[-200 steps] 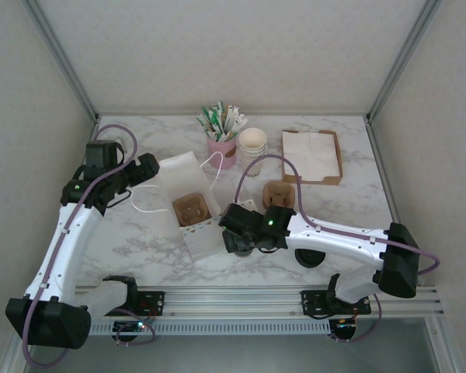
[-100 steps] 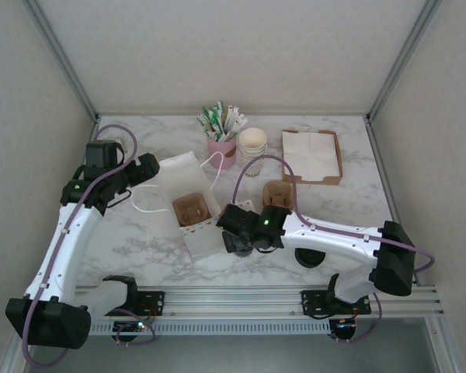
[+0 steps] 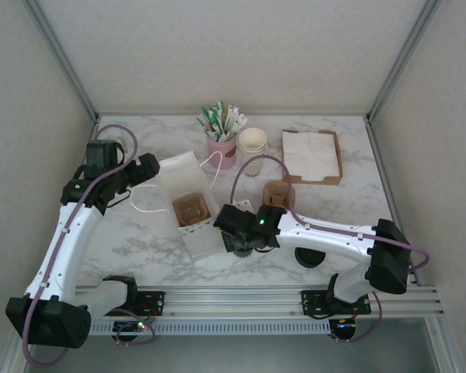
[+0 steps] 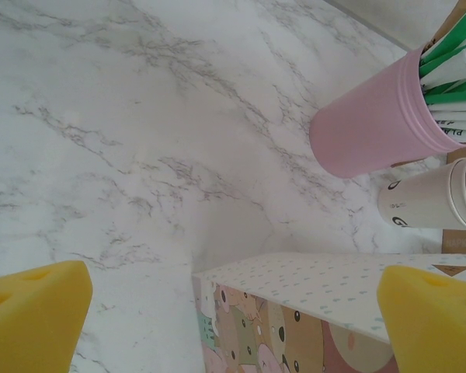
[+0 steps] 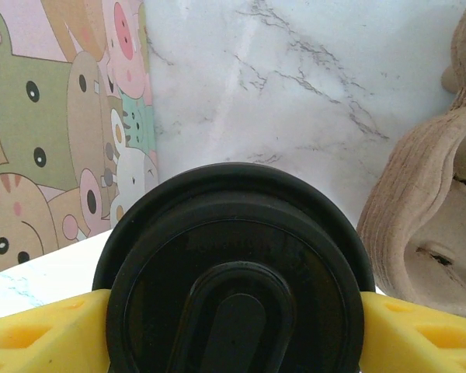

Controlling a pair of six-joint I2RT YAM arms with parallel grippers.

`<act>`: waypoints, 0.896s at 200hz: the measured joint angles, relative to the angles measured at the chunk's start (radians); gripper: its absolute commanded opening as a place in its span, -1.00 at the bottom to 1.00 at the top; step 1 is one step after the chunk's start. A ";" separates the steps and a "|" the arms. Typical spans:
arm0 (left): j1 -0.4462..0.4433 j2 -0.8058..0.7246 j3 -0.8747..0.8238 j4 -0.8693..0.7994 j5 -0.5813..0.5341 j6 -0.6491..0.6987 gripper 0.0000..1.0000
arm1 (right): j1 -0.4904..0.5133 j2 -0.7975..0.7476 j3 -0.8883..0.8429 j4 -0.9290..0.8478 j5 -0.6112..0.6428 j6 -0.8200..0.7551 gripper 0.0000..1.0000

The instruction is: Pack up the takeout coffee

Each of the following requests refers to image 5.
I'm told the black plastic cup lid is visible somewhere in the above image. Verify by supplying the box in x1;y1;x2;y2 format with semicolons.
92;162;376;373

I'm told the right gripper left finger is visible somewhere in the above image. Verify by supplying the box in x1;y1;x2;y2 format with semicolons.
0;289;112;373

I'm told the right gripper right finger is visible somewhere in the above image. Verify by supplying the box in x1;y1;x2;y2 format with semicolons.
356;291;466;373

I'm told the cartoon animal paper gift bag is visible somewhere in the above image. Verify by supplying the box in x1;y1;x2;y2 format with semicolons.
0;0;158;279

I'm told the brown pulp cup carrier stack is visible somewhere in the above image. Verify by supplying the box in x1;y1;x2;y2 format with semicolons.
356;0;466;324

